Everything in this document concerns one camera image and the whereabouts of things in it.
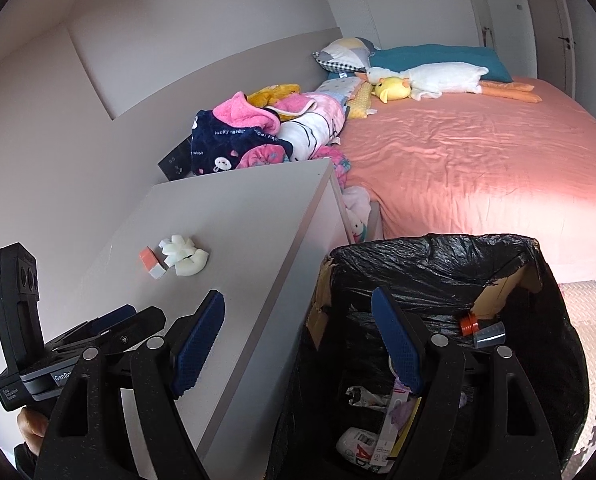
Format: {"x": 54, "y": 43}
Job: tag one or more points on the grey wardrobe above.
{"x": 588, "y": 35}

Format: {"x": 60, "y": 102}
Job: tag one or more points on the yellow duck plush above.
{"x": 392, "y": 89}

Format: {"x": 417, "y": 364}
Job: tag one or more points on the silver printed snack wrapper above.
{"x": 368, "y": 397}

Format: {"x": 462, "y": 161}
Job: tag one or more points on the grey bedside cabinet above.
{"x": 298, "y": 240}

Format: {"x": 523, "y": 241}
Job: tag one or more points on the yellow plush cloth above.
{"x": 273, "y": 94}

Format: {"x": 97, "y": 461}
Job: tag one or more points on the light patterned pillow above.
{"x": 335, "y": 89}

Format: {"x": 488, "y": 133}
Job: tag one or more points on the small orange white box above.
{"x": 152, "y": 262}

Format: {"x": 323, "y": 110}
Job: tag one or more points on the navy printed fleece blanket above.
{"x": 237, "y": 147}

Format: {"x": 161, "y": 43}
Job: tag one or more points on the white plastic bottle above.
{"x": 355, "y": 445}

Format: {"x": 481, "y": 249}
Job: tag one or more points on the white cardboard box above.
{"x": 384, "y": 440}

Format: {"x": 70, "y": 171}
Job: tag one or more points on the person's left hand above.
{"x": 33, "y": 430}

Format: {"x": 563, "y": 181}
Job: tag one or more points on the patchwork pillow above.
{"x": 345, "y": 55}

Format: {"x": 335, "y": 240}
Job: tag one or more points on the black socket panel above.
{"x": 175, "y": 162}

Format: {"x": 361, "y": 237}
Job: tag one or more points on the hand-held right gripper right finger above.
{"x": 398, "y": 340}

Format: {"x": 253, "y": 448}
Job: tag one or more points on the black bag lined bin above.
{"x": 428, "y": 265}

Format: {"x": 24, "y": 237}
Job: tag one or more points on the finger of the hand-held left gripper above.
{"x": 115, "y": 316}
{"x": 127, "y": 332}

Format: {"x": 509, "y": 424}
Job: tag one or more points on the foam puzzle floor mat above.
{"x": 585, "y": 320}

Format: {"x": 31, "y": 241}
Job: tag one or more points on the purple plastic bag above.
{"x": 405, "y": 416}

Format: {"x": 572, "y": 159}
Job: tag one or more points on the white pink plush toy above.
{"x": 355, "y": 215}

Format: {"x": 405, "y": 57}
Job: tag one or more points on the white pink cartoon blanket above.
{"x": 308, "y": 125}

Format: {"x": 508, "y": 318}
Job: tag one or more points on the bed with pink sheet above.
{"x": 478, "y": 170}

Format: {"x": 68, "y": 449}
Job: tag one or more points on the yellow paper packet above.
{"x": 412, "y": 435}

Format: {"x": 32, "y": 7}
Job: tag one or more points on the clear plastic cup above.
{"x": 490, "y": 336}

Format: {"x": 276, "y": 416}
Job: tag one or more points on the orange bottle cap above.
{"x": 469, "y": 322}

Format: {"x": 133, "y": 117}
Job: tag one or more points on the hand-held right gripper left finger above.
{"x": 200, "y": 345}

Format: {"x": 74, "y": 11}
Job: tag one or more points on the white goose plush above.
{"x": 443, "y": 77}

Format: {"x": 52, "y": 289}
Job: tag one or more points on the yellow dotted plush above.
{"x": 363, "y": 102}

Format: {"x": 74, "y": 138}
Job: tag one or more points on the pink fleece blanket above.
{"x": 237, "y": 112}

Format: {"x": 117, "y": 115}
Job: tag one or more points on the teal pillow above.
{"x": 443, "y": 57}

